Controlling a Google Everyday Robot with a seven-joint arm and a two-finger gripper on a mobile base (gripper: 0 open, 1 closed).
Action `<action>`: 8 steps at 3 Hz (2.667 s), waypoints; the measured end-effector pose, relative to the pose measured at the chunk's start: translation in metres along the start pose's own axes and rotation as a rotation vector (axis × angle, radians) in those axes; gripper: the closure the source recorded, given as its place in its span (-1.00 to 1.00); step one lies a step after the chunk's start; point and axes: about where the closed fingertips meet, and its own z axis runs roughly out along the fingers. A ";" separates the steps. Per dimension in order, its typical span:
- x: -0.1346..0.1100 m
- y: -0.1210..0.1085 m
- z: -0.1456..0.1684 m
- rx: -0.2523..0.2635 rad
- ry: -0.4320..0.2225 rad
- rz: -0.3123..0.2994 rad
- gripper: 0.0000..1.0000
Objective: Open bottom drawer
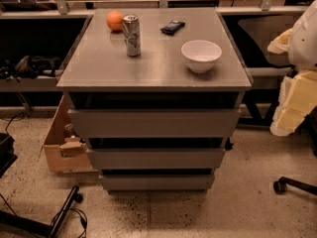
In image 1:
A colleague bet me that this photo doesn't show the white bowl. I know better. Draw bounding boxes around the white bowl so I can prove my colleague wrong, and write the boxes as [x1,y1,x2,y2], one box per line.
[181,40,222,73]

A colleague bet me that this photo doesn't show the grey drawer cabinet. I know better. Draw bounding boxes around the grey drawer cabinet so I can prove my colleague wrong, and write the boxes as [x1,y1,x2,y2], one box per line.
[56,7,254,194]

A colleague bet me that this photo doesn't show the orange fruit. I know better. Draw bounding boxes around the orange fruit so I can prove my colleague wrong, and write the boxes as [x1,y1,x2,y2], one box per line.
[106,11,123,32]

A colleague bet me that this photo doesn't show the black office chair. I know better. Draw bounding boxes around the black office chair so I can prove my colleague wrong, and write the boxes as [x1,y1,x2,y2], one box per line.
[237,14,317,196]

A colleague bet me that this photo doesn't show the grey drawer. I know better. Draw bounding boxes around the grey drawer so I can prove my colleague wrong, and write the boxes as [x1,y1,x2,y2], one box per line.
[68,109,240,138]
[87,149,225,170]
[100,175,215,190]

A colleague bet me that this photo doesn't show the grey top drawer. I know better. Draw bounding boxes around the grey top drawer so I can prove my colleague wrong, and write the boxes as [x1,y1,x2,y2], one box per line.
[68,109,240,138]

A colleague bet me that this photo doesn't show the black box at left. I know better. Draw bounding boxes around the black box at left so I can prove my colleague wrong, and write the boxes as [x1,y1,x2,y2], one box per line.
[0,133,17,178]

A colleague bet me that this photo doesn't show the grey bottom drawer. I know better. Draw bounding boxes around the grey bottom drawer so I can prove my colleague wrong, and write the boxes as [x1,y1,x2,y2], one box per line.
[100,175,215,190]

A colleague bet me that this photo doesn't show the black headphones on shelf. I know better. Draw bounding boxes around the black headphones on shelf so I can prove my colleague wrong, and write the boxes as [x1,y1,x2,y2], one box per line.
[0,56,62,80]

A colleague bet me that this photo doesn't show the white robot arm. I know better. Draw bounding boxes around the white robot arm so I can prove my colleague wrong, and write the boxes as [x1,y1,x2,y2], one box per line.
[267,1,317,136]

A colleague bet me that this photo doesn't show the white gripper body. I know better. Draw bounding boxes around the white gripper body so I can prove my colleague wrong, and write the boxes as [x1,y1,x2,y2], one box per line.
[270,71,317,136]

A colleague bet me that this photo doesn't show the grey middle drawer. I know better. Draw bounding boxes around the grey middle drawer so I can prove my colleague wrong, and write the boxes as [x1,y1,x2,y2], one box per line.
[87,149,225,170]

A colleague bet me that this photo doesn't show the cardboard box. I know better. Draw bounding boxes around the cardboard box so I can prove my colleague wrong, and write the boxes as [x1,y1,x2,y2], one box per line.
[43,97,94,173]

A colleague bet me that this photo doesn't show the black stand with cable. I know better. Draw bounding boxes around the black stand with cable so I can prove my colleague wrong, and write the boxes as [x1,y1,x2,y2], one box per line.
[0,184,88,238]

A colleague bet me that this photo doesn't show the silver drink can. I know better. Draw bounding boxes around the silver drink can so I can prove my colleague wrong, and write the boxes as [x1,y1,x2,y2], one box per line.
[123,14,141,57]

